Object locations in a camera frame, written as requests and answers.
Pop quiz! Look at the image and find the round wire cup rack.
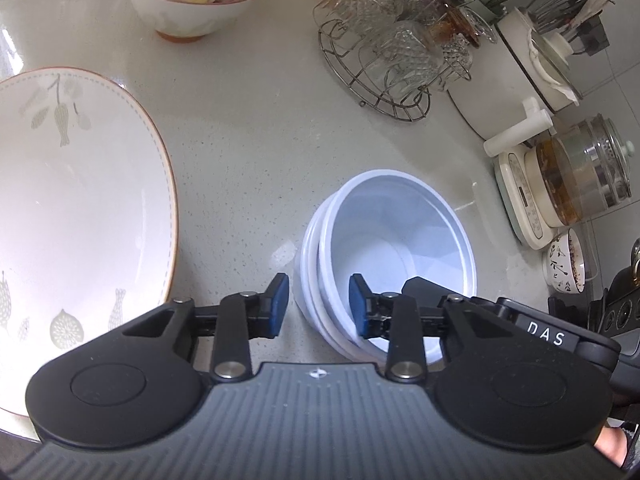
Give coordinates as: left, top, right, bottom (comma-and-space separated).
318, 20, 473, 122

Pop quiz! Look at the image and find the deep leaf-print ceramic plate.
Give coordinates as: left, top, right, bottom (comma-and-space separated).
0, 66, 180, 417

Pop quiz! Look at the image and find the glass pot lid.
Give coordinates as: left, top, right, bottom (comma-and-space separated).
527, 25, 584, 107

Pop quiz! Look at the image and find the person's right hand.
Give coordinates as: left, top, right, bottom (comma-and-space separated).
594, 424, 633, 468

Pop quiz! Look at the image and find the white plastic bowl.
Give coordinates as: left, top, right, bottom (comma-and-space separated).
306, 195, 401, 361
294, 220, 391, 365
318, 170, 476, 356

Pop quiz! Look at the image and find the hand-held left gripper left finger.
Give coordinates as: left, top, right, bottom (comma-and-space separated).
121, 272, 291, 380

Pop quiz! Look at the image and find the small patterned ceramic bowl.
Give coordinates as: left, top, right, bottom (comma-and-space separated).
543, 228, 586, 294

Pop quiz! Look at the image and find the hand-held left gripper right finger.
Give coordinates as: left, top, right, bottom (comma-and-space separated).
348, 272, 521, 378

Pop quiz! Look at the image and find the white enamel pot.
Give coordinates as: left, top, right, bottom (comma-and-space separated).
446, 7, 584, 142

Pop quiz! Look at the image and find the glass electric kettle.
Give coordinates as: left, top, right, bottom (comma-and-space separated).
483, 97, 634, 251

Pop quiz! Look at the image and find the group of crystal glass cups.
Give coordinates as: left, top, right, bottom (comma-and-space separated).
313, 0, 499, 98

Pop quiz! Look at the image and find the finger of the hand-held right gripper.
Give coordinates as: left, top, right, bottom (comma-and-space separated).
402, 275, 481, 307

